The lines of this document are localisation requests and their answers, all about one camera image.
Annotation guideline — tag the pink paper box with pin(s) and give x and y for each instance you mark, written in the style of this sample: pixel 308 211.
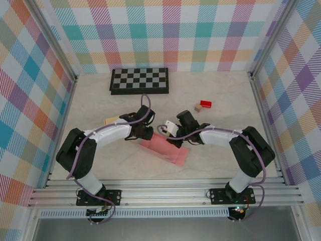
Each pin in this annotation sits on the pink paper box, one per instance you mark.
pixel 163 148

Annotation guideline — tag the small wooden cube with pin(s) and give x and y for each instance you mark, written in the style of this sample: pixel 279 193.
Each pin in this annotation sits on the small wooden cube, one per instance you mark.
pixel 198 108

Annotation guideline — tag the yellow paper box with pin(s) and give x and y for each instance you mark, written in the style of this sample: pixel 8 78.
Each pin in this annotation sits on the yellow paper box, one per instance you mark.
pixel 111 120

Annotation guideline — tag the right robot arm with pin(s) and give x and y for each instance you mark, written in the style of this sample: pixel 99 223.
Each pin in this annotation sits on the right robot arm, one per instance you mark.
pixel 253 150

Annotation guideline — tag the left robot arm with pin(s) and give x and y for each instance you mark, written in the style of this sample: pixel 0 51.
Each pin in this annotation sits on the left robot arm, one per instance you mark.
pixel 75 155

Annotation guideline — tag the red block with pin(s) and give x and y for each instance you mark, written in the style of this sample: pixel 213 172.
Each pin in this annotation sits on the red block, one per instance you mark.
pixel 205 103

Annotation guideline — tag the black folding chessboard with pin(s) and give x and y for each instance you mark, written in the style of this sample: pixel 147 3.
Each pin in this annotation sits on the black folding chessboard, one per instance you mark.
pixel 139 79

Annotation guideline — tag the small controller board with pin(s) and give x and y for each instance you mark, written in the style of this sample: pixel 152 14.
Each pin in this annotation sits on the small controller board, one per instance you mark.
pixel 238 210
pixel 100 210

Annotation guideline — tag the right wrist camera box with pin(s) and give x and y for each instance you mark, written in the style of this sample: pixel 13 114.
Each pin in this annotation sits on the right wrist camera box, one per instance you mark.
pixel 170 126

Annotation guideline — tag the aluminium mounting rail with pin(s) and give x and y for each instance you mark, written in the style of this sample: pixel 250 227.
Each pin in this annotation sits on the aluminium mounting rail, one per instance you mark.
pixel 163 193

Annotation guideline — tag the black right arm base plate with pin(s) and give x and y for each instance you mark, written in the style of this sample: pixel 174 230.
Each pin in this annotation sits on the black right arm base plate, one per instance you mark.
pixel 217 197

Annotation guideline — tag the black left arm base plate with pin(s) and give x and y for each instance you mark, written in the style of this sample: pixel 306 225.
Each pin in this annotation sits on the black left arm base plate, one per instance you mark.
pixel 114 197

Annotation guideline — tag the aluminium side rail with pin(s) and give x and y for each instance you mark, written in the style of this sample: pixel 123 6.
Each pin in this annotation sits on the aluminium side rail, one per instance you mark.
pixel 61 130
pixel 262 113

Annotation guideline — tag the aluminium frame post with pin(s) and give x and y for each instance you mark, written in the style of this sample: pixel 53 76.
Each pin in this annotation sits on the aluminium frame post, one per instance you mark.
pixel 55 41
pixel 269 37

